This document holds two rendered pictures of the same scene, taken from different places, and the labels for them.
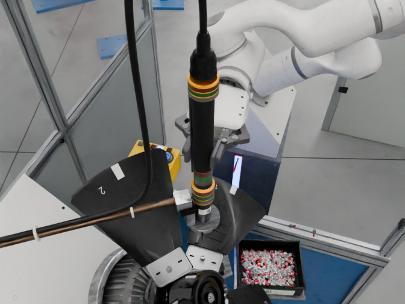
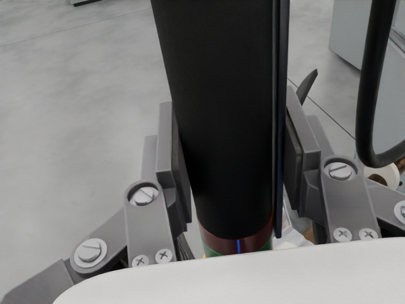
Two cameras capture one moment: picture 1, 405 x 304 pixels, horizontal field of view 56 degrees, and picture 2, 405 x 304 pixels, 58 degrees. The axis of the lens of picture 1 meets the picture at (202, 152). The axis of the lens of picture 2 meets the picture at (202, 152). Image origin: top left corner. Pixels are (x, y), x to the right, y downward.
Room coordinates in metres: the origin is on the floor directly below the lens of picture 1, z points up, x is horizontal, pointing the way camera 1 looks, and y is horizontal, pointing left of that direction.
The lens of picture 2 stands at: (0.51, -0.04, 1.68)
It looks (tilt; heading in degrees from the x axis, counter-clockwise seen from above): 42 degrees down; 165
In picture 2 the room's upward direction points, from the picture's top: 10 degrees counter-clockwise
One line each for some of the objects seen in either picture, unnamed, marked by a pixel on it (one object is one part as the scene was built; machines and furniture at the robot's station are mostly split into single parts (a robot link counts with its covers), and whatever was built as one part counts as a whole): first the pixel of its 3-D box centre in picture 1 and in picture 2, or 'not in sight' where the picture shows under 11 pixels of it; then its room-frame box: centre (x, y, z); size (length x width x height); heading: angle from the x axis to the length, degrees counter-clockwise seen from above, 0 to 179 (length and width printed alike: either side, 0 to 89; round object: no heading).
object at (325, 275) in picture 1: (249, 266); not in sight; (0.73, -0.21, 0.45); 0.82 x 0.01 x 0.66; 72
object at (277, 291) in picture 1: (268, 266); not in sight; (0.55, -0.22, 0.85); 0.22 x 0.17 x 0.07; 87
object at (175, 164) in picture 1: (154, 163); not in sight; (0.85, 0.17, 1.02); 0.16 x 0.10 x 0.11; 72
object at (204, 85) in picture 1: (203, 85); not in sight; (0.41, 0.00, 1.73); 0.04 x 0.04 x 0.03
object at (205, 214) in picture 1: (203, 154); not in sight; (0.41, 0.00, 1.58); 0.04 x 0.04 x 0.46
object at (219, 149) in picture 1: (224, 151); (140, 193); (0.42, -0.04, 1.59); 0.07 x 0.03 x 0.03; 162
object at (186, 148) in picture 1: (185, 141); (337, 168); (0.44, 0.03, 1.59); 0.07 x 0.03 x 0.03; 162
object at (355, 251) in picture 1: (258, 224); not in sight; (0.73, -0.21, 0.82); 0.90 x 0.04 x 0.08; 72
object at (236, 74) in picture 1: (230, 89); not in sight; (0.58, -0.05, 1.59); 0.09 x 0.03 x 0.08; 72
